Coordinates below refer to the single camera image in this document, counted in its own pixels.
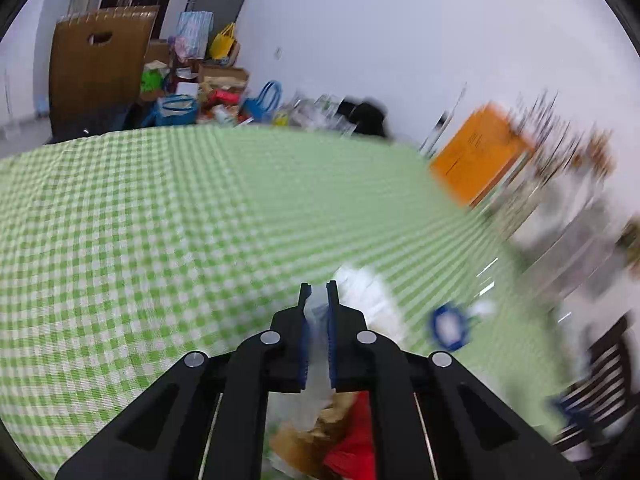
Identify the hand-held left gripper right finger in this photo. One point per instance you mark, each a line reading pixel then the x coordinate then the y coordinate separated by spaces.
pixel 331 360

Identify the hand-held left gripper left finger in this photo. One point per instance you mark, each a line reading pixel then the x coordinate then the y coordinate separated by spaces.
pixel 302 360

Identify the red wrapper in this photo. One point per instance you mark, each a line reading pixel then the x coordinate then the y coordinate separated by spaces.
pixel 352 450

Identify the blue wrapper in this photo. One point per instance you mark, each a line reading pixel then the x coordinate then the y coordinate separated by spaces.
pixel 450 327

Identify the white crumpled wrapper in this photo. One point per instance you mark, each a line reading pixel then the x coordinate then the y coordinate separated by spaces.
pixel 370 300

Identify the green checkered tablecloth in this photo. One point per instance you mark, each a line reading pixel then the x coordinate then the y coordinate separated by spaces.
pixel 150 235

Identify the black bag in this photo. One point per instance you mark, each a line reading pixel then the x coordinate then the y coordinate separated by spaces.
pixel 365 117

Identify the orange box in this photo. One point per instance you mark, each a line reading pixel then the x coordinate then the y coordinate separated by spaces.
pixel 475 155

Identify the blue basket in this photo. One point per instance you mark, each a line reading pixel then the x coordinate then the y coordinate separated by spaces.
pixel 262 105

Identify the dark wooden chair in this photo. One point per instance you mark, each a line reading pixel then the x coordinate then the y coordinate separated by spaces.
pixel 600 390

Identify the blue tote bag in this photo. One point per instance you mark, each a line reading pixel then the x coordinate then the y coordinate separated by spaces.
pixel 172 112

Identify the open brown carton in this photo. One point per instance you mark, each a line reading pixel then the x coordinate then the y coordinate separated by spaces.
pixel 222 82

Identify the yellow tote bag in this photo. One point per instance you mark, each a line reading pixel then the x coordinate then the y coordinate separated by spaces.
pixel 224 45

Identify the dried branch bouquet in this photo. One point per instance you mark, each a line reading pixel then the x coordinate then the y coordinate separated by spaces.
pixel 570 135

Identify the blue patterned gift bag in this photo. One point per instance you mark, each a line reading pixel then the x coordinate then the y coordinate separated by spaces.
pixel 195 35

